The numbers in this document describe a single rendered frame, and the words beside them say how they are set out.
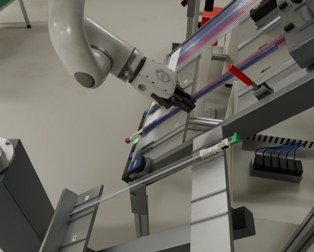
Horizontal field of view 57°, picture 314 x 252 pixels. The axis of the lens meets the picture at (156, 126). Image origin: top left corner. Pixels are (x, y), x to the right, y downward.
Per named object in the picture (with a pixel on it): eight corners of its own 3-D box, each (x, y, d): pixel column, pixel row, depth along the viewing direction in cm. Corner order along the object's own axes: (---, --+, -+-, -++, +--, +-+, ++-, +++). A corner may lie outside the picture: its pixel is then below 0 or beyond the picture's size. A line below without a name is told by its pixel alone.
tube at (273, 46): (128, 144, 90) (125, 142, 90) (129, 140, 91) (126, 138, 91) (278, 48, 60) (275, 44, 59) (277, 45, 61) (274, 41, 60)
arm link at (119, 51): (126, 65, 64) (139, 41, 70) (72, 30, 61) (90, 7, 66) (111, 85, 70) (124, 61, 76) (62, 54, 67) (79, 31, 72)
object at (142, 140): (145, 182, 90) (128, 170, 87) (176, 65, 136) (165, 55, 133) (148, 180, 89) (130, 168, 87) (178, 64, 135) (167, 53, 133)
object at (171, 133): (142, 176, 88) (134, 171, 87) (174, 60, 134) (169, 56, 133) (187, 153, 77) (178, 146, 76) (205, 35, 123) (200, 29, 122)
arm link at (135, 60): (129, 61, 64) (140, 68, 65) (138, 41, 70) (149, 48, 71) (112, 84, 70) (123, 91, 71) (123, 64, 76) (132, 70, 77)
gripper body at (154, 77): (135, 68, 65) (175, 95, 68) (145, 45, 72) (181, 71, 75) (120, 89, 70) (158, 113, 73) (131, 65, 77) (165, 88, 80)
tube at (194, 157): (240, 136, 52) (237, 133, 51) (241, 142, 51) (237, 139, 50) (73, 212, 78) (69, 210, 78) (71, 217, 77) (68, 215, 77)
